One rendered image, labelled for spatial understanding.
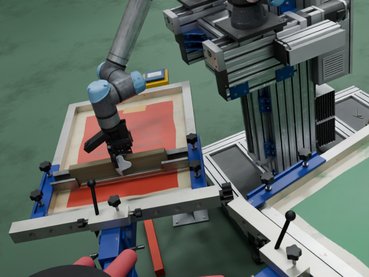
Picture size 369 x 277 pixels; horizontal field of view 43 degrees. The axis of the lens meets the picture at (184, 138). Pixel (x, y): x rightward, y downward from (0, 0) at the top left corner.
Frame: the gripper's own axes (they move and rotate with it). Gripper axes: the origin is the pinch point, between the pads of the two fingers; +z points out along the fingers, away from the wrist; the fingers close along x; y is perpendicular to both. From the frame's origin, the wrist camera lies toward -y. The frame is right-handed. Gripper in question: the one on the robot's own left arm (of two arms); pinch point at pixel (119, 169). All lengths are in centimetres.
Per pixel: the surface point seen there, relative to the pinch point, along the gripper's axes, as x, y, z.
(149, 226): 65, -12, 96
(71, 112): 51, -27, 2
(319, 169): -16, 68, 3
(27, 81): 313, -148, 102
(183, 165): -2.6, 23.3, 1.4
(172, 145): 15.6, 19.1, 5.3
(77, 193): -2.8, -17.6, 5.3
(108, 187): -2.7, -5.4, 5.3
